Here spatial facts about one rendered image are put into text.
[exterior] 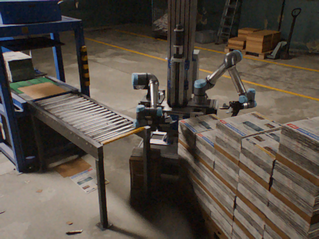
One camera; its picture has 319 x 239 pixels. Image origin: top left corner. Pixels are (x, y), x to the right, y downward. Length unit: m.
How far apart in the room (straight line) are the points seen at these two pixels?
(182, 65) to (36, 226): 2.02
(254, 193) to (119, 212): 1.41
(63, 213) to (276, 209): 1.95
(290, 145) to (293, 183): 0.21
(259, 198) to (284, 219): 0.21
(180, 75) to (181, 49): 0.27
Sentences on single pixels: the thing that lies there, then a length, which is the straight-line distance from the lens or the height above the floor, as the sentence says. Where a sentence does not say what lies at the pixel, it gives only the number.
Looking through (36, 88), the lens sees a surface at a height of 0.80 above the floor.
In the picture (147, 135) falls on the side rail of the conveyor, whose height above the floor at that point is 0.73.
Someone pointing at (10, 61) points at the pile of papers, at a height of 1.05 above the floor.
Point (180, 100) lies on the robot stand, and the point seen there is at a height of 0.80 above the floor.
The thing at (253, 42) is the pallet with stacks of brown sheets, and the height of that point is 0.38.
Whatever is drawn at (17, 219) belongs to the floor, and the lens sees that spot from 3.39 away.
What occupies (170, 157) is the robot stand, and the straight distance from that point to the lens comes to 3.55.
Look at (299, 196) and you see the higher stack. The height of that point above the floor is 0.94.
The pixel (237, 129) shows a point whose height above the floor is 1.07.
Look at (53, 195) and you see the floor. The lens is 3.56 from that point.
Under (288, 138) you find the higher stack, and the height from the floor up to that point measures 1.23.
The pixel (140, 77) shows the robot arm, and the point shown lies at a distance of 2.97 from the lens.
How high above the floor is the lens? 2.06
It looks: 24 degrees down
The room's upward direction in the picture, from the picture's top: straight up
